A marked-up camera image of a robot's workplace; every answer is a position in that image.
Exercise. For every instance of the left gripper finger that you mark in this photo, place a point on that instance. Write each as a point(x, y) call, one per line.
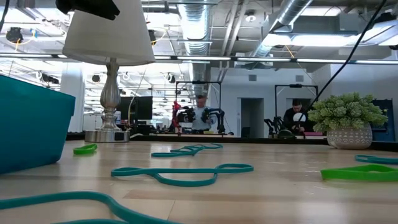
point(90, 7)

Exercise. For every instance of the table lamp white shade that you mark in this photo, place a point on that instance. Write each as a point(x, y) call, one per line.
point(109, 37)

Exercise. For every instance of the small green rubber band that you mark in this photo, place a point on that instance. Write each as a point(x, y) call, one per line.
point(81, 151)

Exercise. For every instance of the twisted teal rubber band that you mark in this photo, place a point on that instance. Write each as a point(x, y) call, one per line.
point(168, 155)

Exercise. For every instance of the thick teal rubber band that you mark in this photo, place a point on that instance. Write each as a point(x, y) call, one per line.
point(77, 196)

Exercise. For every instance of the long looped teal rubber band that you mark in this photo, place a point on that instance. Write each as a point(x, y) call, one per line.
point(186, 183)

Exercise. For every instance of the large green rubber band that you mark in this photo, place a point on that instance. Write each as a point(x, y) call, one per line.
point(342, 175)

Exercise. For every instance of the red background robot arm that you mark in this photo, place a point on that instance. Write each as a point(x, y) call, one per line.
point(176, 107)

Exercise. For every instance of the black background robot arm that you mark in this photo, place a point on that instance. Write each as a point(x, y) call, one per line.
point(275, 124)
point(219, 113)
point(186, 115)

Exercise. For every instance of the teal plastic bin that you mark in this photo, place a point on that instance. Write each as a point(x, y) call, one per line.
point(31, 124)

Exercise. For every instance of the black ceiling device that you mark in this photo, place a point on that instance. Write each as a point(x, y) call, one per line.
point(14, 35)
point(152, 36)

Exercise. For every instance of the white building column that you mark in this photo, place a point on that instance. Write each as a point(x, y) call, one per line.
point(73, 102)

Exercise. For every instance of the black computer monitor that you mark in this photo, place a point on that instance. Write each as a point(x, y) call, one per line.
point(143, 107)

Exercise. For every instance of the person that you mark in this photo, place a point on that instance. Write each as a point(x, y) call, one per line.
point(297, 103)
point(202, 121)

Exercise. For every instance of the long linear ceiling light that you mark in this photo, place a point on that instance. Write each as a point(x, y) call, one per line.
point(264, 59)

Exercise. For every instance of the green dome object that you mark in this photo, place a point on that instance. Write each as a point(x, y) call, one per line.
point(286, 134)

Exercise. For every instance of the white round globe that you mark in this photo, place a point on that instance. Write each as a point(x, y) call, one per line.
point(299, 117)

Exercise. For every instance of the pink flat object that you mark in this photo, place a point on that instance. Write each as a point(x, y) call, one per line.
point(312, 133)

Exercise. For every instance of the potted succulent in white pot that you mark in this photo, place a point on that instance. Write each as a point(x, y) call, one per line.
point(348, 137)

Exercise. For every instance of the blue cabinet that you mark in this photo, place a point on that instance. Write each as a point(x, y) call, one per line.
point(388, 124)

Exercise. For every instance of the silver ventilation duct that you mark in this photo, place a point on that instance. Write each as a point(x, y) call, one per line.
point(292, 9)
point(194, 25)

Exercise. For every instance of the black gantry frame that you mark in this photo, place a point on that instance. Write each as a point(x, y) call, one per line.
point(295, 85)
point(199, 82)

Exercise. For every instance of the grey wall vent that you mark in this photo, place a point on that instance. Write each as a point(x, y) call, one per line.
point(299, 78)
point(252, 78)

